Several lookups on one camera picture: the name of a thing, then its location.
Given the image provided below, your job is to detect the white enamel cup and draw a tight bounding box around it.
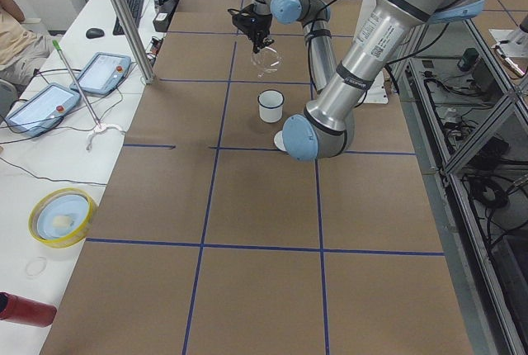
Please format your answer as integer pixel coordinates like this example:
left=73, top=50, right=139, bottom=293
left=257, top=89, right=285, bottom=123

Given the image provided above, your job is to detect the seated person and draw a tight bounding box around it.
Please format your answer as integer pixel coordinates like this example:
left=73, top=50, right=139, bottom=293
left=1, top=0, right=54, bottom=88

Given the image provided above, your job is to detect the metal rod green tip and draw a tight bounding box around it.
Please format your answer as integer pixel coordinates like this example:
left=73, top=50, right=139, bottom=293
left=52, top=40, right=102, bottom=130

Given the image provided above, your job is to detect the black keyboard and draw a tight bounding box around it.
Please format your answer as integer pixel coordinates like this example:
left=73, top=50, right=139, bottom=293
left=112, top=0, right=146, bottom=37

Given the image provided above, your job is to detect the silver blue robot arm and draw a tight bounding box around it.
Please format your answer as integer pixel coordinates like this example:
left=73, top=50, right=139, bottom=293
left=243, top=0, right=485, bottom=161

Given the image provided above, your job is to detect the orange black connector module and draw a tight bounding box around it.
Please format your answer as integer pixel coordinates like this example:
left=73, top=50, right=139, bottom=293
left=149, top=36, right=163, bottom=54

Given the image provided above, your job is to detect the black computer box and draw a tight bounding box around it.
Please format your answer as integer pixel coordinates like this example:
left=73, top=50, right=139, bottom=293
left=153, top=0, right=179, bottom=33

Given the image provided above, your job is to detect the far blue teach pendant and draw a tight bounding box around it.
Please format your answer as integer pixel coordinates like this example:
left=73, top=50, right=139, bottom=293
left=76, top=52, right=132, bottom=97

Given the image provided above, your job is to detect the red cylinder bottle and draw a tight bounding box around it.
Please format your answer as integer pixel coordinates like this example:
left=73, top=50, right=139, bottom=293
left=1, top=292, right=57, bottom=327

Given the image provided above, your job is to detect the yellow tape roll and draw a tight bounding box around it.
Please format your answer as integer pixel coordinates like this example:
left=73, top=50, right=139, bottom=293
left=28, top=187, right=98, bottom=249

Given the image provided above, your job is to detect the blue teach pendant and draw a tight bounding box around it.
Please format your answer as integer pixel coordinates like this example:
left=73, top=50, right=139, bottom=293
left=6, top=83, right=81, bottom=136
left=76, top=52, right=132, bottom=97

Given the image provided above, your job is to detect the aluminium frame post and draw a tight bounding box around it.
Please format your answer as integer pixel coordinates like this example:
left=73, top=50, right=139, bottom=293
left=110, top=0, right=154, bottom=84

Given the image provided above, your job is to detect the black computer mouse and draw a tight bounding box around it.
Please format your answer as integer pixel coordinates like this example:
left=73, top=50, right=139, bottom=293
left=85, top=27, right=105, bottom=40

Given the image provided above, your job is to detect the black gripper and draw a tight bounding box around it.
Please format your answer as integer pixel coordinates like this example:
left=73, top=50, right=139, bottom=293
left=246, top=15, right=275, bottom=54

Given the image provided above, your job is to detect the near blue teach pendant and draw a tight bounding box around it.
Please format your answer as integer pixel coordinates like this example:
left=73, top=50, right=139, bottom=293
left=6, top=83, right=81, bottom=136

